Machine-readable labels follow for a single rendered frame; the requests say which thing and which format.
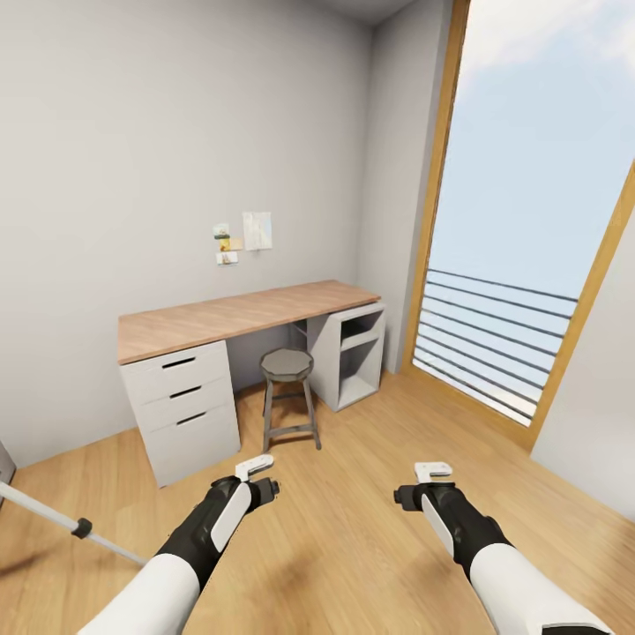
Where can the taboret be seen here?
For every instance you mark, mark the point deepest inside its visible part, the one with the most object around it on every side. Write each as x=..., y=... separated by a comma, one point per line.
x=285, y=364

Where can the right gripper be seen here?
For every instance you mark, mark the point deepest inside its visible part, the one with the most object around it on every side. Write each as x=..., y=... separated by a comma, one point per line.
x=409, y=497

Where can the camera tripod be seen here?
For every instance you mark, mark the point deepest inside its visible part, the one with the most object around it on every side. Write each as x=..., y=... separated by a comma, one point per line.
x=80, y=528

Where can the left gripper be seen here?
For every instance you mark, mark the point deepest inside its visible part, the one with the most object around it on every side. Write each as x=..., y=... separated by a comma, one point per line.
x=264, y=491

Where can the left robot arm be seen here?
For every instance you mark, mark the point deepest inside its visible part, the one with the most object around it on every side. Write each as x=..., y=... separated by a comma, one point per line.
x=159, y=600

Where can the desk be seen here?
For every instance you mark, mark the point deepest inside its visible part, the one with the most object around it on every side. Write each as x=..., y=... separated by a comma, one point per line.
x=174, y=364

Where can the fixed window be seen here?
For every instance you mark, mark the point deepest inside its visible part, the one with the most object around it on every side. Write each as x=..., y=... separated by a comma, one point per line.
x=531, y=186

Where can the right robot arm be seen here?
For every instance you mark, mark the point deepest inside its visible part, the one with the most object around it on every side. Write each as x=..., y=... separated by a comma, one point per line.
x=517, y=597

